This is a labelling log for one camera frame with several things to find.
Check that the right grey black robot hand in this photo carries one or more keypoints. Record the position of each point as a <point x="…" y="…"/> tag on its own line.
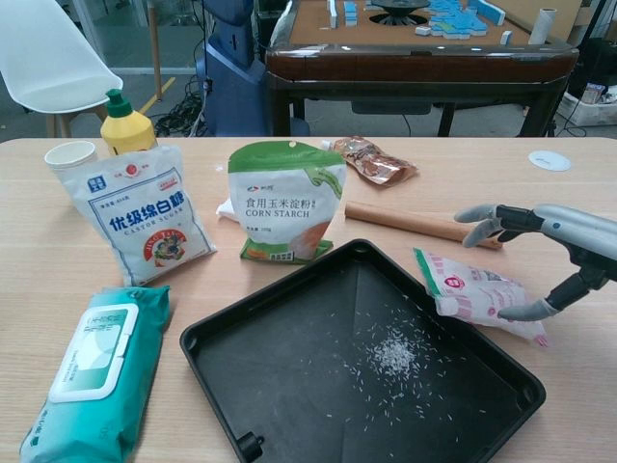
<point x="588" y="236"/>

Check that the small white snack packet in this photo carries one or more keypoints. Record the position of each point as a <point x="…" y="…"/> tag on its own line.
<point x="472" y="289"/>

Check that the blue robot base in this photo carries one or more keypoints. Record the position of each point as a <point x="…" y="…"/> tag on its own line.
<point x="231" y="77"/>

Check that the black plastic tray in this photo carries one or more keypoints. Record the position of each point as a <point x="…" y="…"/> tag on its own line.
<point x="313" y="386"/>

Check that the white round table grommet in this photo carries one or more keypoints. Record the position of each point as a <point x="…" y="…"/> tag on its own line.
<point x="549" y="160"/>

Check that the white cardboard box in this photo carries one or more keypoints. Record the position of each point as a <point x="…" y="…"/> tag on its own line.
<point x="590" y="108"/>

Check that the wooden rolling pin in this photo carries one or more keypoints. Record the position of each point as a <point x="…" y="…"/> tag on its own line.
<point x="405" y="222"/>

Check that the blue and white mahjong tile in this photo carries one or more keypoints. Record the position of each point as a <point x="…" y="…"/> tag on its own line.
<point x="506" y="37"/>

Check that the white paper roll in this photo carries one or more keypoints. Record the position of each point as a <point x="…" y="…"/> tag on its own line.
<point x="542" y="26"/>

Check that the brown sauce pouch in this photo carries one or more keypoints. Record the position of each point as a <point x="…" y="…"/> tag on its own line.
<point x="376" y="164"/>

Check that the spilled white rice grains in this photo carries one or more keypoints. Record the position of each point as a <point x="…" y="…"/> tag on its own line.
<point x="395" y="354"/>

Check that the brown mahjong table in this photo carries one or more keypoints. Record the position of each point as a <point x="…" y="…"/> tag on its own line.
<point x="414" y="72"/>

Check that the green white corn starch bag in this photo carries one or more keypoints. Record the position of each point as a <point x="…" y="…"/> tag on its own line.
<point x="284" y="202"/>

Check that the white castor sugar bag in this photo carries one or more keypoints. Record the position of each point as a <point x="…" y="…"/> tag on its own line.
<point x="140" y="217"/>

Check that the yellow bottle with green cap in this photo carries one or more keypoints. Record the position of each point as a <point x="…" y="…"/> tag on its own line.
<point x="127" y="132"/>

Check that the teal wet wipes pack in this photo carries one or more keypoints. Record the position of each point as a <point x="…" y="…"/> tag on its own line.
<point x="96" y="376"/>

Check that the white paper cup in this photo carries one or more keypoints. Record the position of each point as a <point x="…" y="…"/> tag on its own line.
<point x="67" y="159"/>

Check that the white chair with wooden legs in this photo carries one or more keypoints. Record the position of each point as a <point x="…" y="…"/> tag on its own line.
<point x="43" y="62"/>

